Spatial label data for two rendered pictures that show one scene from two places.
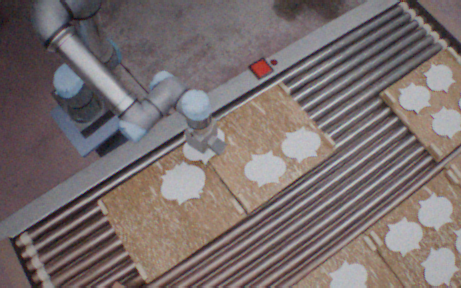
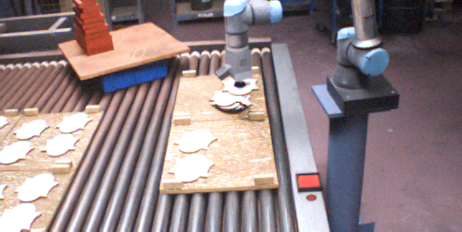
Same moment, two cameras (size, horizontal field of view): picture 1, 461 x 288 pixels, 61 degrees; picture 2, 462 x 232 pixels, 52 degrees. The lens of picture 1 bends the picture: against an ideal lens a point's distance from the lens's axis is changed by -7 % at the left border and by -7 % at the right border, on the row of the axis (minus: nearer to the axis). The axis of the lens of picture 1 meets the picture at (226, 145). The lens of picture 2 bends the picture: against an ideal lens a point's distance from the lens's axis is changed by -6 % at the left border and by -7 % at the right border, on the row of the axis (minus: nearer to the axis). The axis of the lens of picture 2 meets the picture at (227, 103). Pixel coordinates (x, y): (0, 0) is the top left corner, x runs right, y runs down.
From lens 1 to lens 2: 1.97 m
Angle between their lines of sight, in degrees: 77
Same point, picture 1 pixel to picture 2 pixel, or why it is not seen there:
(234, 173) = (211, 127)
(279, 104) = (249, 173)
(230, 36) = not seen: outside the picture
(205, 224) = (189, 104)
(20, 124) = (450, 183)
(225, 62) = not seen: outside the picture
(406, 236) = (34, 187)
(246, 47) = not seen: outside the picture
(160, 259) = (189, 83)
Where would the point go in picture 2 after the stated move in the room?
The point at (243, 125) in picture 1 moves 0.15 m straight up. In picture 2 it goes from (250, 145) to (248, 104)
